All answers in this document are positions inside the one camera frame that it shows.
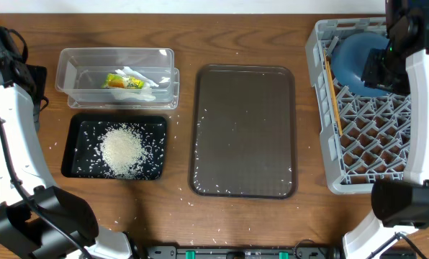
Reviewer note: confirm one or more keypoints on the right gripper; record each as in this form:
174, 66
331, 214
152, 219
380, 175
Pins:
371, 78

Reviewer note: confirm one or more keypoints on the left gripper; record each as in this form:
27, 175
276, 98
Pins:
37, 77

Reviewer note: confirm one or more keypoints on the dark blue bowl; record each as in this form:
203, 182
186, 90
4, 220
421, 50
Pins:
349, 59

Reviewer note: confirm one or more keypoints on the wooden chopstick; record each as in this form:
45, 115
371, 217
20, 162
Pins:
335, 100
331, 90

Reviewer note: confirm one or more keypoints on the yellow green wrapper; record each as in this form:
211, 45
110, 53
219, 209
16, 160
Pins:
125, 82

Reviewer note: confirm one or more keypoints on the white tissue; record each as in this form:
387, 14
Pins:
144, 94

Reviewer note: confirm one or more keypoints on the pile of white rice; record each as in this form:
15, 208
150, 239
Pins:
122, 151

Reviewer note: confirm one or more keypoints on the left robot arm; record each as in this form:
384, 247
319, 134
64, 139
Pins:
38, 219

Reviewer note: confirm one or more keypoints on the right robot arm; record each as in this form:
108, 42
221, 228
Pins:
399, 208

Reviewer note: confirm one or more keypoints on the grey dishwasher rack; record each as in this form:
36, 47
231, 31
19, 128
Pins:
362, 139

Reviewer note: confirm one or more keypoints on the clear plastic bin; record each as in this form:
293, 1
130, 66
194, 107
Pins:
82, 71

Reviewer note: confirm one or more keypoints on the black plastic bin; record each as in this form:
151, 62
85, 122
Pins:
70, 144

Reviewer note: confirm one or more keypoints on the dark brown serving tray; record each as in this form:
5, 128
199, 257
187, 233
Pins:
244, 140

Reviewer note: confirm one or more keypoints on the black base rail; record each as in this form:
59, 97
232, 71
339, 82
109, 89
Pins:
306, 252

